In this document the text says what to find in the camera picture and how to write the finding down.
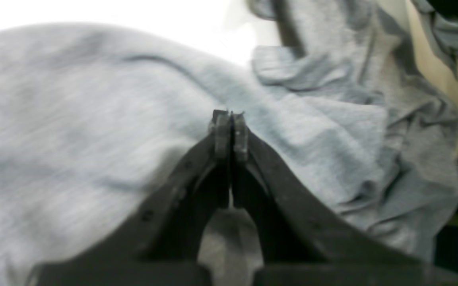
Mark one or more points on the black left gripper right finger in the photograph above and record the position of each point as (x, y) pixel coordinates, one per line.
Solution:
(303, 242)

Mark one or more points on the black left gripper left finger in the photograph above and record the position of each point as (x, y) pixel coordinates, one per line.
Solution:
(158, 244)

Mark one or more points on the grey t-shirt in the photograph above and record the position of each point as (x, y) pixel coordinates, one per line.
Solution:
(93, 117)

